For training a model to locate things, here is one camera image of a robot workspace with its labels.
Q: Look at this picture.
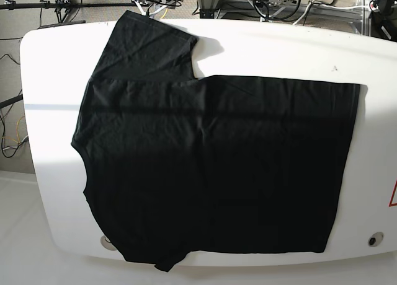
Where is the black T-shirt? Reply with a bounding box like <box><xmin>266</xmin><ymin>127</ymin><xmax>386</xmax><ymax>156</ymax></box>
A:
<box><xmin>71</xmin><ymin>11</ymin><xmax>360</xmax><ymax>271</ymax></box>

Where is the left table grommet cap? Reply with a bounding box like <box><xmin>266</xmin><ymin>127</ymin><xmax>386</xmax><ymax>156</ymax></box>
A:
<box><xmin>100</xmin><ymin>235</ymin><xmax>117</xmax><ymax>251</ymax></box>

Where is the table grommet cap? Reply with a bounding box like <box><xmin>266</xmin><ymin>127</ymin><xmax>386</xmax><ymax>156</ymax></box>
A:
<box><xmin>368</xmin><ymin>232</ymin><xmax>384</xmax><ymax>247</ymax></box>
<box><xmin>100</xmin><ymin>235</ymin><xmax>117</xmax><ymax>251</ymax></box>

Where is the black tripod stand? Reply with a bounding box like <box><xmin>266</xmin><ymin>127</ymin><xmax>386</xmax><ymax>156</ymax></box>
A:
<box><xmin>0</xmin><ymin>0</ymin><xmax>86</xmax><ymax>30</ymax></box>

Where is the right table grommet cap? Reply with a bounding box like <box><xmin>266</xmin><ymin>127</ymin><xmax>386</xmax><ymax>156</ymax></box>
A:
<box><xmin>368</xmin><ymin>232</ymin><xmax>384</xmax><ymax>247</ymax></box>

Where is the red triangle warning sticker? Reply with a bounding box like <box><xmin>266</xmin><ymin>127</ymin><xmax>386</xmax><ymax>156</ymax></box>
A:
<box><xmin>389</xmin><ymin>182</ymin><xmax>397</xmax><ymax>207</ymax></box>

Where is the black looped cable right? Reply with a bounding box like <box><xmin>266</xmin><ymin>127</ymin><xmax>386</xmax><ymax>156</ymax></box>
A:
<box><xmin>252</xmin><ymin>0</ymin><xmax>301</xmax><ymax>22</ymax></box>

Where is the floor cables left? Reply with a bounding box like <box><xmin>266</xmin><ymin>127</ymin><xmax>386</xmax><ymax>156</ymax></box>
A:
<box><xmin>0</xmin><ymin>53</ymin><xmax>28</xmax><ymax>157</ymax></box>

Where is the aluminium frame base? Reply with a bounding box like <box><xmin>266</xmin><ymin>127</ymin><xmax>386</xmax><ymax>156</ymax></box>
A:
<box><xmin>196</xmin><ymin>0</ymin><xmax>373</xmax><ymax>36</ymax></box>

